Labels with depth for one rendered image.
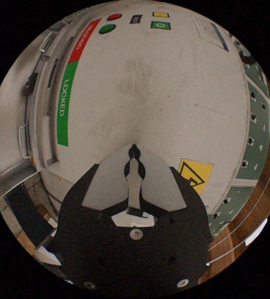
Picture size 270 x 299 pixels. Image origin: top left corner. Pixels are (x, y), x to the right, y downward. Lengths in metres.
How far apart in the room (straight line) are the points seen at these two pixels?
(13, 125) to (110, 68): 0.34
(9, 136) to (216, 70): 0.50
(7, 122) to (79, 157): 0.31
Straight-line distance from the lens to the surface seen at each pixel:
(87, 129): 0.16
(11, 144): 0.41
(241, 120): 0.18
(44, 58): 0.27
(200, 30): 0.24
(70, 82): 0.20
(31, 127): 0.34
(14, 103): 0.41
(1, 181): 0.43
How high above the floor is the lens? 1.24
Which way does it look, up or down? 10 degrees down
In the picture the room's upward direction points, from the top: 101 degrees clockwise
